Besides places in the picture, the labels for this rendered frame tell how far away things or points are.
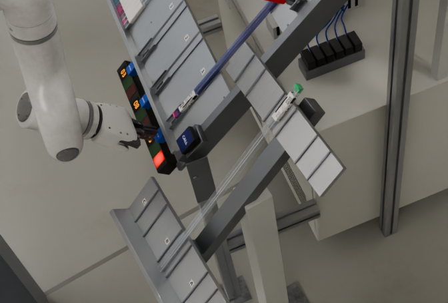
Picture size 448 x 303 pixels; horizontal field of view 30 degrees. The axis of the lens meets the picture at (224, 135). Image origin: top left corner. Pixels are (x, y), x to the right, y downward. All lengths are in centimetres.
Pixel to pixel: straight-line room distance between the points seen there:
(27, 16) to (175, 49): 55
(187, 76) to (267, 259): 45
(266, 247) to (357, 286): 69
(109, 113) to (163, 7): 34
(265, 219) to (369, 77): 53
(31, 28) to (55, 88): 16
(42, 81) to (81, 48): 149
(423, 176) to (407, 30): 72
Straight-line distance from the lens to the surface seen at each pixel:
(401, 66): 187
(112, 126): 182
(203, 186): 190
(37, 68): 161
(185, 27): 196
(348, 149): 212
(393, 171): 223
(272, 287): 202
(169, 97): 195
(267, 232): 178
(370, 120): 206
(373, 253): 253
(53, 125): 165
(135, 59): 205
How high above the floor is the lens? 227
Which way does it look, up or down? 55 degrees down
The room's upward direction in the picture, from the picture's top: 12 degrees counter-clockwise
